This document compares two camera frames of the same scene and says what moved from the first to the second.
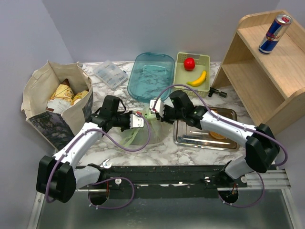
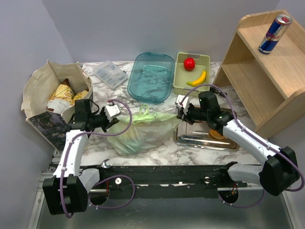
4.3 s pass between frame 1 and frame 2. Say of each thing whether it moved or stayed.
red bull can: stayed
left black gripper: moved
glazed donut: stayed
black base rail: stayed
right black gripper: moved
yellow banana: stayed
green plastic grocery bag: moved
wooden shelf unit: stayed
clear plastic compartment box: stayed
